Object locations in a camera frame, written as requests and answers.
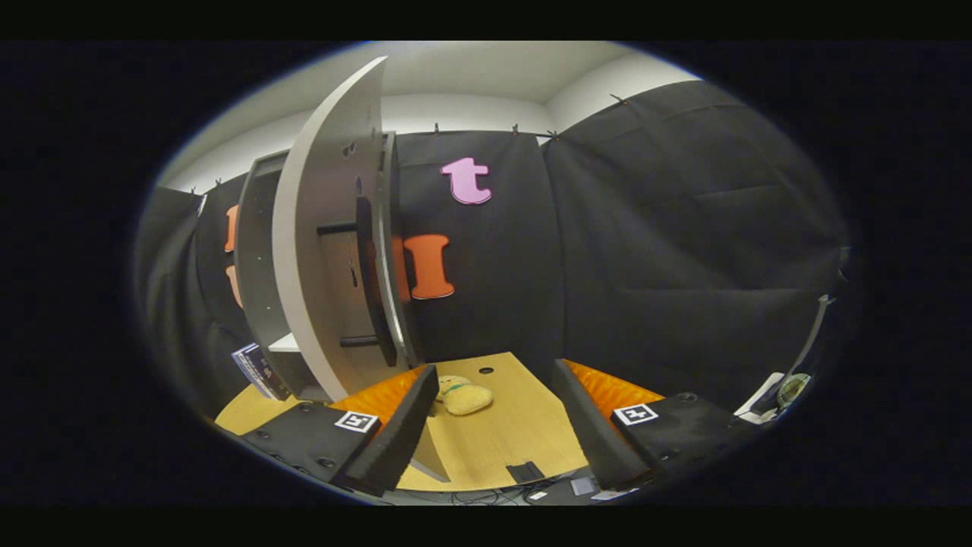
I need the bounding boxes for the yellow plush toy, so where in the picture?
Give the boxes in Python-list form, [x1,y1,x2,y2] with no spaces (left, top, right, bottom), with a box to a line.
[435,375,494,416]

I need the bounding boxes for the thin stand pole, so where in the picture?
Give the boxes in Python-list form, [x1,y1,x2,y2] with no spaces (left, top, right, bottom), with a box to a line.
[797,292,836,381]

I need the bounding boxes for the beige cabinet door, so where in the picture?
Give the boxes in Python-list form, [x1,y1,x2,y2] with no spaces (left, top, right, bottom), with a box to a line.
[272,57,450,483]

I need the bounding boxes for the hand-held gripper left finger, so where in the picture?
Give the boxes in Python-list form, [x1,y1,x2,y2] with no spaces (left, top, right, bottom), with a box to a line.
[238,365,440,497]

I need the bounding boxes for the black cable bundle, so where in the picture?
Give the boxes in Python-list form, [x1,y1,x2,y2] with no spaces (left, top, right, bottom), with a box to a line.
[380,486,532,506]

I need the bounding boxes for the dark grey cabinet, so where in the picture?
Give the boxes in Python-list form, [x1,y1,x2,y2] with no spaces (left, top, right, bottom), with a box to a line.
[234,131,422,403]

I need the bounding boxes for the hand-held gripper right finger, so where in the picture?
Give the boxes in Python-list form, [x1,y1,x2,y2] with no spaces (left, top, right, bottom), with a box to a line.
[552,360,762,492]

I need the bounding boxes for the black backdrop cloth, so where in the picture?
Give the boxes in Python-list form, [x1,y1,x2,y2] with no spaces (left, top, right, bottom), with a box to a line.
[133,80,851,415]

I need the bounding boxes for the white side table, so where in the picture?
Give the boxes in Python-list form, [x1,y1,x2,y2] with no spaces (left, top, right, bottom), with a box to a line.
[735,371,813,425]

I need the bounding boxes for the round greenish container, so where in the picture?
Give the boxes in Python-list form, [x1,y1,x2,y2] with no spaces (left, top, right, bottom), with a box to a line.
[778,374,812,407]

